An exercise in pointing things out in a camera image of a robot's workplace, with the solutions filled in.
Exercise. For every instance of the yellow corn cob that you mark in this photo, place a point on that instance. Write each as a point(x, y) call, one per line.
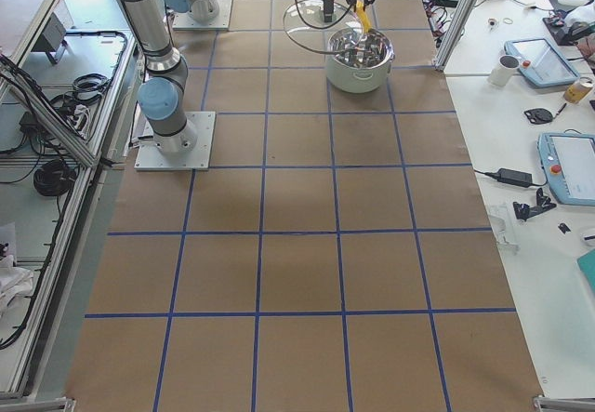
point(360, 11)

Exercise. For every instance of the blue teach pendant far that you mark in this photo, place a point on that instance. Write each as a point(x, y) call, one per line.
point(548, 66)

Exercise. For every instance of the white mug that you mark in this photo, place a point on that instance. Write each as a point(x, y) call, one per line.
point(506, 67)

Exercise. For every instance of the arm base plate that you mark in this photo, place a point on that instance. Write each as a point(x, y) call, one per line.
point(189, 149)
point(205, 15)

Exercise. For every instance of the pale green cooking pot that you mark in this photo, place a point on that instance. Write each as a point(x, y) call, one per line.
point(358, 64)

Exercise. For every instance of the blue teach pendant near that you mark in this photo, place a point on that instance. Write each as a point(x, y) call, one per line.
point(568, 163)

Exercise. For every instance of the white crumpled cloth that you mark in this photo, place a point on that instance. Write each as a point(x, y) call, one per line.
point(16, 282)

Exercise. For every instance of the black power adapter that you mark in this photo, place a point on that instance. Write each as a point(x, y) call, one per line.
point(514, 177)

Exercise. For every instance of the aluminium frame post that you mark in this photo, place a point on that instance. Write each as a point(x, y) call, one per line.
point(453, 34)

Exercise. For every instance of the glass pot lid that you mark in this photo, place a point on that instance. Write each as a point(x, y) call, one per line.
point(304, 24)

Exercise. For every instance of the blue teach pendant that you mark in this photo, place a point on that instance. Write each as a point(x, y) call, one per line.
point(568, 163)
point(548, 66)

